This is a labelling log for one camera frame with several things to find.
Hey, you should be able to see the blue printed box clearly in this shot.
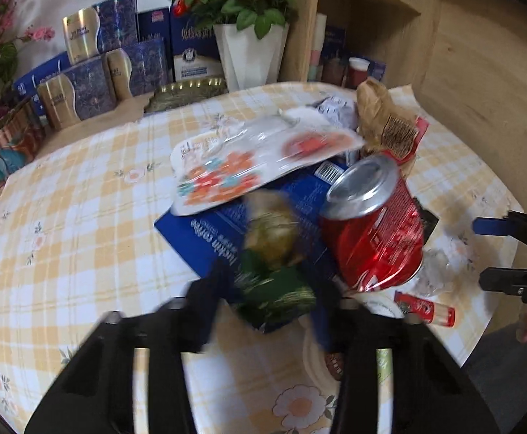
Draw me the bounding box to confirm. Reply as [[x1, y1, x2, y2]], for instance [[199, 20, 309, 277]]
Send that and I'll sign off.
[[322, 25, 348, 59]]

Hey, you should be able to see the yellow checked floral tablecloth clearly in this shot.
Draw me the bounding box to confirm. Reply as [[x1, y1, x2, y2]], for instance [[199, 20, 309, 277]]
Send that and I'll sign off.
[[0, 80, 524, 434]]

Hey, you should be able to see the gold rimmed tray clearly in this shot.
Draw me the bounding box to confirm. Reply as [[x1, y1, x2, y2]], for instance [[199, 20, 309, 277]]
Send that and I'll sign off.
[[145, 77, 228, 114]]

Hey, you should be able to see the red clear tube wrapper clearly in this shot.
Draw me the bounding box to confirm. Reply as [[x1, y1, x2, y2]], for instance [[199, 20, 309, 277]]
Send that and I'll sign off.
[[394, 292, 456, 327]]

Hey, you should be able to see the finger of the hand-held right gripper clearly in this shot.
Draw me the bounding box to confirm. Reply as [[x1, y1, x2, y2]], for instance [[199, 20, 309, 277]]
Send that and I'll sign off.
[[479, 268, 527, 297], [472, 210, 527, 247]]

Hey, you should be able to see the green gold snack packet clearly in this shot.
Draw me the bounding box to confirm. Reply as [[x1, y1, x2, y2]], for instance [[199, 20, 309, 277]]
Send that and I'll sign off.
[[234, 192, 318, 331]]

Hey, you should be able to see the gold blue gift box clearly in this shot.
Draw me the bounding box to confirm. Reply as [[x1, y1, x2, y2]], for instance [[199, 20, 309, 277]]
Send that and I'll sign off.
[[62, 0, 138, 65], [36, 59, 118, 129], [103, 38, 170, 100]]

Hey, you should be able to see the brown paper bag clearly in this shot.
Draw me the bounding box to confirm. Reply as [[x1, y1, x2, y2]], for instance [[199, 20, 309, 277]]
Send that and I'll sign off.
[[356, 77, 420, 157]]

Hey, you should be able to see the crumpled clear plastic film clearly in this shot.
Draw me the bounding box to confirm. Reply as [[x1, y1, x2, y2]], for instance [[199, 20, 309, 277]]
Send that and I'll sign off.
[[415, 248, 460, 299]]

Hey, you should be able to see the blue box with white label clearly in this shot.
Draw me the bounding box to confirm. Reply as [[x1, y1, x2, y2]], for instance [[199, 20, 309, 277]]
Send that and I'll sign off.
[[169, 16, 224, 83]]

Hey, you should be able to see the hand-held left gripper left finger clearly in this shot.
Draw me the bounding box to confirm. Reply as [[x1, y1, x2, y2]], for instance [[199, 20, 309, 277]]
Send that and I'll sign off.
[[25, 259, 242, 434]]

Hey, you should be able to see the flat blue box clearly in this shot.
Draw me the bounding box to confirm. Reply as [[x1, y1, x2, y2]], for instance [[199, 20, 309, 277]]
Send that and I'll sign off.
[[14, 52, 72, 114]]

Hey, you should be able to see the dark blue coffee packet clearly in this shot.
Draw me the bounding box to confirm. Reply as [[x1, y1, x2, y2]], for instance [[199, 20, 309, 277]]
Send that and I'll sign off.
[[154, 156, 368, 334]]

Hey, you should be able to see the red beige cardboard box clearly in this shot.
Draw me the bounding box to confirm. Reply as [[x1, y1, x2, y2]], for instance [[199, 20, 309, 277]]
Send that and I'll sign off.
[[381, 115, 429, 166]]

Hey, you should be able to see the crushed soda can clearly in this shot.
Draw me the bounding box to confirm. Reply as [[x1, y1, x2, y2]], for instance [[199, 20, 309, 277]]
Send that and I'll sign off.
[[320, 154, 427, 292]]

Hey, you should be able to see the dark jar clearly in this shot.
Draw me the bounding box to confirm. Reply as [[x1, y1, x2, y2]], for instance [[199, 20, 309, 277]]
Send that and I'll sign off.
[[324, 56, 348, 86]]

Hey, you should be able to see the floral printed clear plastic bag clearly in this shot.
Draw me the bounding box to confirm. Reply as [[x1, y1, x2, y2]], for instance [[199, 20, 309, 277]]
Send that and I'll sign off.
[[169, 115, 366, 217]]

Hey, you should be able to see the red teal patterned box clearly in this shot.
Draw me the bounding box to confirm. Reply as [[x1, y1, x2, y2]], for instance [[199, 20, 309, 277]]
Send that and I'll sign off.
[[0, 99, 47, 191]]

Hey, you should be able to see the pink flower branch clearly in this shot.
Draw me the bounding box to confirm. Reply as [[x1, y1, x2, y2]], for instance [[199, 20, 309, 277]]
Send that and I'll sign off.
[[0, 4, 56, 123]]

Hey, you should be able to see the crumpled white grey wrapper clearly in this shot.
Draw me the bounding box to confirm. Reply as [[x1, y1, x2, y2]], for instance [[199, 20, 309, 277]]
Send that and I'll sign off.
[[315, 93, 359, 129]]

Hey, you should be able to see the small dark blue box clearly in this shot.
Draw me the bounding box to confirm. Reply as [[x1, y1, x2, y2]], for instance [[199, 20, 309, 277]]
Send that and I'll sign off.
[[137, 9, 171, 43]]

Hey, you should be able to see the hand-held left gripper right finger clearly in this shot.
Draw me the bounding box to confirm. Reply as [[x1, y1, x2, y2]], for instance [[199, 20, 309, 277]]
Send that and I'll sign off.
[[307, 279, 501, 434]]

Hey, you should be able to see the wooden shelf cabinet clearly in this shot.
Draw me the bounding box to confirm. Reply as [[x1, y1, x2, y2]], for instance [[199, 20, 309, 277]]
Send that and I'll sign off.
[[281, 0, 442, 95]]

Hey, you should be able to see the pastel roll stack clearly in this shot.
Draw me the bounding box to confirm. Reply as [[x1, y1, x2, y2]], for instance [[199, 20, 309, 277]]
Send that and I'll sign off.
[[309, 13, 327, 82]]

